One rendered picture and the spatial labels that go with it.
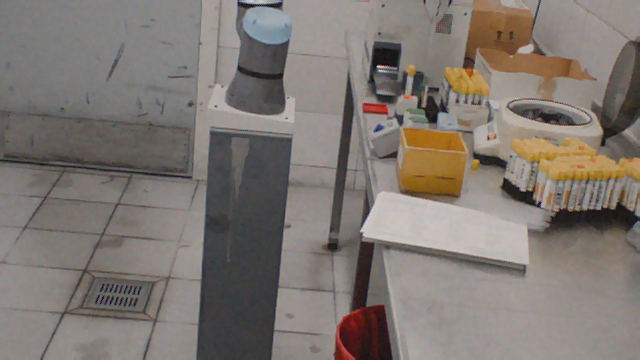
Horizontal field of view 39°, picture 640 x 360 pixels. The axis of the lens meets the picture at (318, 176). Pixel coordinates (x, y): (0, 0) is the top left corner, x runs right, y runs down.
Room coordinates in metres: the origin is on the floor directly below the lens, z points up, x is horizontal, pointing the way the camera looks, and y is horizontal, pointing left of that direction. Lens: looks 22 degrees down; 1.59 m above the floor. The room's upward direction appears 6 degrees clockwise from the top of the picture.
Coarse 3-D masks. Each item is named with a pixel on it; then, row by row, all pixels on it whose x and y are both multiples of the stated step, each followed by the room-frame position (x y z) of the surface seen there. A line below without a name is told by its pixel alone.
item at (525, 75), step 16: (480, 64) 2.47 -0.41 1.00; (496, 64) 2.56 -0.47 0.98; (512, 64) 2.57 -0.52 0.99; (528, 64) 2.57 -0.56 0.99; (544, 64) 2.57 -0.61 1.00; (560, 64) 2.57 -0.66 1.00; (576, 64) 2.53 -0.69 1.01; (496, 80) 2.32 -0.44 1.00; (512, 80) 2.32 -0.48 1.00; (528, 80) 2.33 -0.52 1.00; (544, 80) 2.33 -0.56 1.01; (560, 80) 2.33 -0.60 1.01; (576, 80) 2.33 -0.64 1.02; (592, 80) 2.35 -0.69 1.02; (496, 96) 2.32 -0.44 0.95; (512, 96) 2.33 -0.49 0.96; (528, 96) 2.33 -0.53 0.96; (544, 96) 2.33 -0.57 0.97; (560, 96) 2.33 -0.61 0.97; (576, 96) 2.33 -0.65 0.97; (592, 96) 2.34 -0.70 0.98
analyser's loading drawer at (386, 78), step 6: (378, 66) 2.53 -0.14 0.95; (378, 72) 2.51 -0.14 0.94; (384, 72) 2.48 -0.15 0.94; (390, 72) 2.49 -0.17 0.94; (396, 72) 2.53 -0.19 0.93; (378, 78) 2.48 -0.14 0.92; (384, 78) 2.49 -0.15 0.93; (390, 78) 2.49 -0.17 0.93; (396, 78) 2.49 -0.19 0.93; (378, 84) 2.43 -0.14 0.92; (384, 84) 2.43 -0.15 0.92; (390, 84) 2.43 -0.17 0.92; (396, 84) 2.43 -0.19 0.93; (378, 90) 2.43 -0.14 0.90; (384, 90) 2.43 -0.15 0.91; (390, 90) 2.43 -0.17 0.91; (396, 90) 2.43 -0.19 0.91
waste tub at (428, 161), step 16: (400, 128) 1.90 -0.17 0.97; (400, 144) 1.87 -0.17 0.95; (416, 144) 1.90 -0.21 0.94; (432, 144) 1.91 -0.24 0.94; (448, 144) 1.91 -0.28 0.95; (464, 144) 1.83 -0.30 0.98; (400, 160) 1.83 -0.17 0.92; (416, 160) 1.78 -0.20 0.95; (432, 160) 1.78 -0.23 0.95; (448, 160) 1.78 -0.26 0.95; (464, 160) 1.78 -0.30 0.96; (400, 176) 1.79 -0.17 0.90; (416, 176) 1.78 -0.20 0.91; (432, 176) 1.78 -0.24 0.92; (448, 176) 1.78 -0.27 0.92; (416, 192) 1.78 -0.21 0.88; (432, 192) 1.78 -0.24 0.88; (448, 192) 1.78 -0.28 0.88
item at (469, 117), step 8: (440, 88) 2.43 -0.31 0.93; (440, 96) 2.42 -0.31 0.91; (448, 96) 2.30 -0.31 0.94; (456, 104) 2.23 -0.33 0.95; (464, 104) 2.24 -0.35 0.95; (472, 104) 2.25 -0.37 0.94; (480, 104) 2.26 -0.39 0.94; (448, 112) 2.26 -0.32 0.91; (456, 112) 2.23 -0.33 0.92; (464, 112) 2.24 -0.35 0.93; (472, 112) 2.24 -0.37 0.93; (480, 112) 2.24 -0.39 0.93; (488, 112) 2.24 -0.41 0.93; (456, 120) 2.23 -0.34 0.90; (464, 120) 2.24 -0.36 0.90; (472, 120) 2.24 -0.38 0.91; (480, 120) 2.24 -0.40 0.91; (464, 128) 2.24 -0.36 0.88; (472, 128) 2.24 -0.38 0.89
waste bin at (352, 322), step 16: (384, 304) 2.06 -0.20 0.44; (352, 320) 1.98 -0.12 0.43; (368, 320) 2.02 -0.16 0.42; (384, 320) 2.05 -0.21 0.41; (336, 336) 1.89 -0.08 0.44; (352, 336) 1.95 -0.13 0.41; (368, 336) 2.00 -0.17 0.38; (384, 336) 2.04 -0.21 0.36; (336, 352) 1.86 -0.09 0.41; (352, 352) 1.95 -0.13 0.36; (368, 352) 1.99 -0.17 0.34; (384, 352) 2.03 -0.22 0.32
